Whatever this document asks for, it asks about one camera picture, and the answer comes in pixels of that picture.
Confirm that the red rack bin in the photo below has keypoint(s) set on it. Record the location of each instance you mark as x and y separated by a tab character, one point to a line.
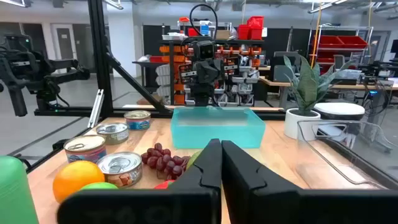
329	42
353	42

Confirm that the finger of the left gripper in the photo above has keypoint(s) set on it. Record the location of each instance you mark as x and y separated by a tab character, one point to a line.
214	72
202	72

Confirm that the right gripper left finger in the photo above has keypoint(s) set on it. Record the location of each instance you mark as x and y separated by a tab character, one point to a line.
192	205

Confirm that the orange fruit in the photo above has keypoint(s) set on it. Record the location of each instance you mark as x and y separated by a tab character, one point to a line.
76	180

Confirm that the clear plastic bin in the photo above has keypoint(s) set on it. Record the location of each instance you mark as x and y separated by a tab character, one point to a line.
326	161

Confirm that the olive label tin can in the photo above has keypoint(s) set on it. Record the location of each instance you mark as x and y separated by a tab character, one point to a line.
112	133
119	168

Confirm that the small cardboard box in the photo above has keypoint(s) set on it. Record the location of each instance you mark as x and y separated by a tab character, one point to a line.
222	35

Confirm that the pink striped Wild Planet can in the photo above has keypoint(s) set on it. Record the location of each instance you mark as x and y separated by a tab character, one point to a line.
85	149

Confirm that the blue spray bottle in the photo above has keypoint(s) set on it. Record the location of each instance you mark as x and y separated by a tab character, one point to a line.
205	28

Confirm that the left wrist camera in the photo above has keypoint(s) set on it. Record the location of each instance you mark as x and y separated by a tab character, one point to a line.
206	51

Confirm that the snake plant in white pot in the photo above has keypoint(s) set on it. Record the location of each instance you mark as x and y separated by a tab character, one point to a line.
303	124

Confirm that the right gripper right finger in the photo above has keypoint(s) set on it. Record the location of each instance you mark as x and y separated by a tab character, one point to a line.
258	205

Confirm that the shelf with orange bins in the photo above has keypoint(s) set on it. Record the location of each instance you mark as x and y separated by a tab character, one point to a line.
177	77

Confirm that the silver aluminium bracket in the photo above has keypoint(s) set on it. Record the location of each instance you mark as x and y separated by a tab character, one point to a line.
95	109

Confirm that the dark red grape bunch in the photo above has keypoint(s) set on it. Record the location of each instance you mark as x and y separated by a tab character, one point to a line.
161	161

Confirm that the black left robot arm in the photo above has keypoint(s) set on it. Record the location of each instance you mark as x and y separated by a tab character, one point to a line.
202	95

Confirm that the red storage bin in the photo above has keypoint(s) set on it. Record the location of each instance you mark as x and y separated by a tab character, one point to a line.
256	28
244	32

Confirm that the red bell pepper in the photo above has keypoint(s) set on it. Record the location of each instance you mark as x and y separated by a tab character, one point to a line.
163	185

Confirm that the green pear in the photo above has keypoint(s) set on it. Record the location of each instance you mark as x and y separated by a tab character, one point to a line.
193	158

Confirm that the wooden desk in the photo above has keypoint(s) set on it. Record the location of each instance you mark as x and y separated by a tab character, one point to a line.
367	87

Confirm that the black aluminium rig frame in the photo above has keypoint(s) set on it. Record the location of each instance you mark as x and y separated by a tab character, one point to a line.
99	62

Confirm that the green lime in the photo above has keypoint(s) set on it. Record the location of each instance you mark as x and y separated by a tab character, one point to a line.
99	186

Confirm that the blue label tuna can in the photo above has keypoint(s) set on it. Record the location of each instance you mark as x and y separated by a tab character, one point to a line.
137	123

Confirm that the green squeeze bottle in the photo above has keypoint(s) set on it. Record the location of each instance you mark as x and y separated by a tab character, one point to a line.
15	193

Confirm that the black background robot arm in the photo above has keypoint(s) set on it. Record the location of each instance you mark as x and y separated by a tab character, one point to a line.
25	68

